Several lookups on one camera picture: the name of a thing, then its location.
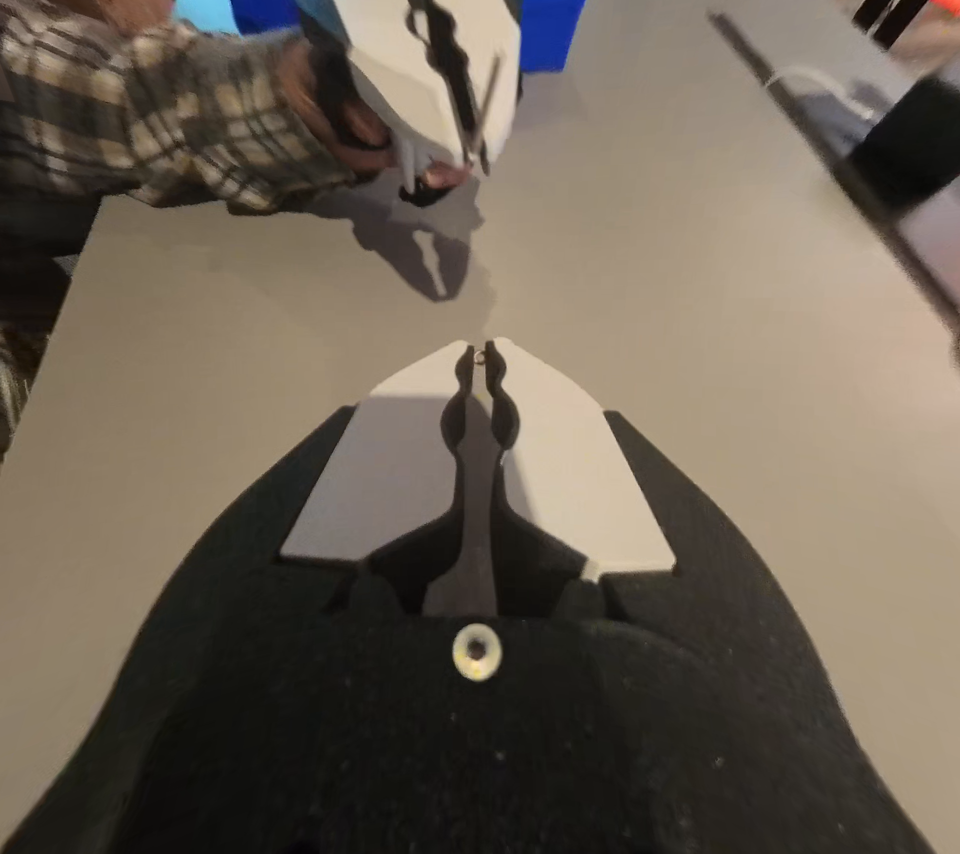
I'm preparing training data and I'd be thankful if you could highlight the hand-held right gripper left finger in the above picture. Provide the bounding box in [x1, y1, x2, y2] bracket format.
[279, 339, 475, 617]

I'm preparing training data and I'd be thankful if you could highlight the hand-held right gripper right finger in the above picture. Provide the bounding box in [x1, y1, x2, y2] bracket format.
[483, 337, 678, 619]

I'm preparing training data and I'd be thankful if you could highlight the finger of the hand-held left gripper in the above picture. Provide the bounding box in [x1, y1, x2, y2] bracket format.
[426, 0, 524, 163]
[327, 0, 471, 169]

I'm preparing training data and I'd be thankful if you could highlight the long metal bolt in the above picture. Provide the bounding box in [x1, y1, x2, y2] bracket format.
[463, 55, 504, 159]

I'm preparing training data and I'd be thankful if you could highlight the person's left forearm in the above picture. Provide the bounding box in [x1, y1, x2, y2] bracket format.
[0, 0, 357, 214]

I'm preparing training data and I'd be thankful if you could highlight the person's left hand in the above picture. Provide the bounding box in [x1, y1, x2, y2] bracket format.
[281, 37, 475, 194]

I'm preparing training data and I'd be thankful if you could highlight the light blue plastic object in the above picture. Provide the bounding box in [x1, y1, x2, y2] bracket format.
[171, 0, 243, 38]

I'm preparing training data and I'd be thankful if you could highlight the small black box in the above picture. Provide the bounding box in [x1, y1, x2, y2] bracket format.
[851, 74, 960, 214]

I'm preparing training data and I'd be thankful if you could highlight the black desk cable strip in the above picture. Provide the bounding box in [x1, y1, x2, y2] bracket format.
[707, 10, 960, 323]

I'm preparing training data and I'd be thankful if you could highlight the white cable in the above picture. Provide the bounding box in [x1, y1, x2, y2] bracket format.
[765, 65, 879, 120]

